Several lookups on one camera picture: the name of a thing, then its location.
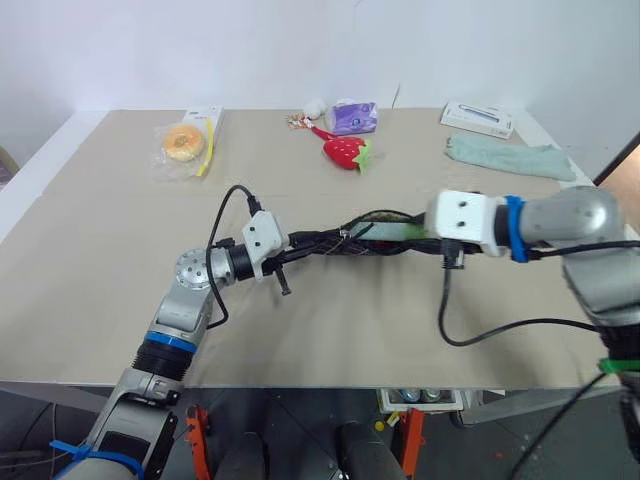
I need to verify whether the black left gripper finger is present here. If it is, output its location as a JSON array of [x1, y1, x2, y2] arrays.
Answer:
[[294, 229, 351, 246], [299, 243, 351, 258]]

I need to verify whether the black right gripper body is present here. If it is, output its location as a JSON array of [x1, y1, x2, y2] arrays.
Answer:
[[418, 236, 482, 257]]

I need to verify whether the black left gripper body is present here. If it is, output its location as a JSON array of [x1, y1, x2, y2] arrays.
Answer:
[[260, 232, 304, 297]]

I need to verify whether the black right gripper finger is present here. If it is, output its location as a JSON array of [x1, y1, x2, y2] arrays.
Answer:
[[380, 210, 429, 225], [370, 240, 424, 256]]

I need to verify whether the green highlighter pen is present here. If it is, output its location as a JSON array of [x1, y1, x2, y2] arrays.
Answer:
[[351, 221, 429, 242]]

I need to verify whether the blue right wrist band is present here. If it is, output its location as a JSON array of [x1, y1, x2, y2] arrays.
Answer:
[[501, 195, 532, 264]]

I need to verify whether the red strawberry plush toy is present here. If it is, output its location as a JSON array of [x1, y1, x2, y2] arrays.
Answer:
[[313, 125, 374, 175]]

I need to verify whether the light green cloth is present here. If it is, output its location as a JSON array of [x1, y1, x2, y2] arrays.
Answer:
[[444, 131, 576, 182]]

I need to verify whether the purple tissue pack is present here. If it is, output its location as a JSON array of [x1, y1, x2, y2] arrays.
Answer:
[[325, 98, 379, 136]]

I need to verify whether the flat white box blue print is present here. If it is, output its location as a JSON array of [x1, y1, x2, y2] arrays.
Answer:
[[439, 100, 516, 140]]

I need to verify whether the donut in clear plastic bag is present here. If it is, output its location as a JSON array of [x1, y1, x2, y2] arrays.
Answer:
[[149, 119, 221, 183]]

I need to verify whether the white box under table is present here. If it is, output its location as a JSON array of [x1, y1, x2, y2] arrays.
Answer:
[[377, 386, 464, 415]]

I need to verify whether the orange clamp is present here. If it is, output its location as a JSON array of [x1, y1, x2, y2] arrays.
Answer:
[[183, 403, 213, 480], [387, 406, 427, 480]]

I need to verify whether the dark rounded shape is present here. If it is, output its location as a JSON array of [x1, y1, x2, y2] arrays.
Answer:
[[333, 422, 407, 480]]

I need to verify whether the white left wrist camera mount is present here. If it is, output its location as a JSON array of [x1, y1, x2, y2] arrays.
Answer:
[[241, 211, 290, 282]]

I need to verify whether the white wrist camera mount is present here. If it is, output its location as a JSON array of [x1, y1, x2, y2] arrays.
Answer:
[[424, 189, 507, 259], [241, 211, 290, 282]]

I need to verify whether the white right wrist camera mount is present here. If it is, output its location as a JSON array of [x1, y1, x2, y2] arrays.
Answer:
[[424, 189, 507, 259]]

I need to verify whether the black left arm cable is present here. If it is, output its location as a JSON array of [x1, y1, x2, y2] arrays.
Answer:
[[204, 185, 264, 330]]

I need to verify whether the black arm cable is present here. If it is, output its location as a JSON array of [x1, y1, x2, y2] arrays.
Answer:
[[204, 185, 264, 330], [438, 237, 640, 348]]

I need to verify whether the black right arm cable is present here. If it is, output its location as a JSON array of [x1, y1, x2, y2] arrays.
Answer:
[[438, 237, 640, 348]]

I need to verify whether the green cable tie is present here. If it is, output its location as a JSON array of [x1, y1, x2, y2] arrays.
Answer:
[[598, 356, 640, 375]]

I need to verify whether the blue cable tie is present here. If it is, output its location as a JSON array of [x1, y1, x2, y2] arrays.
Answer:
[[48, 438, 145, 476]]

